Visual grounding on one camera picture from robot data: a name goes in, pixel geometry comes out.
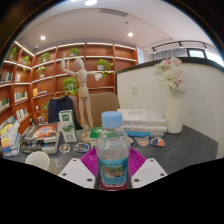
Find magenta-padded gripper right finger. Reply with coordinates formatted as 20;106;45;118
127;148;168;189

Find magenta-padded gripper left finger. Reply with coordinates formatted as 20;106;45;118
58;148;101;190

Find clear water bottle blue cap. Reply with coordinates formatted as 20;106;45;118
95;110;132;191

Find cream ceramic mug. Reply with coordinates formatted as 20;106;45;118
24;150;62;176

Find green tissue box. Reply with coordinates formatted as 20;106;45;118
89;126;105;148

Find white vase with flowers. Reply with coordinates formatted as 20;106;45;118
153;57;189;135

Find dark chair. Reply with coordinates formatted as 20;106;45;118
47;95;83;131

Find brown chair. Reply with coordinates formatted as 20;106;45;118
89;92;121;128

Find wooden artist mannequin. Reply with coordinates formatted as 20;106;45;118
60;57;104;144

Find wooden shelf unit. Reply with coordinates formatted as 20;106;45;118
0;41;138;134

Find grey curtain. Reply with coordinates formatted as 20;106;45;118
153;48;189;62

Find ceiling air vent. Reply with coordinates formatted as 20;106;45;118
98;8;129;18

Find ceiling chandelier lamp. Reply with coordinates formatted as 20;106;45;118
83;0;99;7

